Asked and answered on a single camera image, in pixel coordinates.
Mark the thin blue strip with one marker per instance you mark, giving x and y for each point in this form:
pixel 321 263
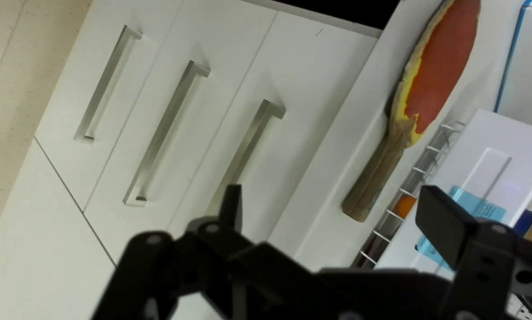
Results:
pixel 511 55

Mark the red table tennis paddle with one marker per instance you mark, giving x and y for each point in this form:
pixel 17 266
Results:
pixel 444 65

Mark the small orange object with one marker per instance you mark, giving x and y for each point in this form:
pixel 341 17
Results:
pixel 406 206

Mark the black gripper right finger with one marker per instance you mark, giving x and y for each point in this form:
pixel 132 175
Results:
pixel 449 225

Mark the white drawer countertop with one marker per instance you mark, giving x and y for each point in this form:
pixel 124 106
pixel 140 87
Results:
pixel 312 90

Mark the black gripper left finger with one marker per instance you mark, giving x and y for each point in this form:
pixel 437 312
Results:
pixel 232 207

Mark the white cabinet door panel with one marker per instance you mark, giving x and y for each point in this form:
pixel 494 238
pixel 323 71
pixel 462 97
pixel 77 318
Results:
pixel 35 250

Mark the white lowest drawer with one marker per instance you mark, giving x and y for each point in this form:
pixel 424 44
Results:
pixel 159 24

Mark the white middle drawer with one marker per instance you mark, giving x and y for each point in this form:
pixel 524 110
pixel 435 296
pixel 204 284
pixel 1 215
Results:
pixel 230 37

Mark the light blue label card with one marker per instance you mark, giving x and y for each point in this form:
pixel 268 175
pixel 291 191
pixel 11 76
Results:
pixel 476 206

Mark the white dish rack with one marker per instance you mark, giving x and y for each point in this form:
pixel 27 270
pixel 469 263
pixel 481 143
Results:
pixel 485 167

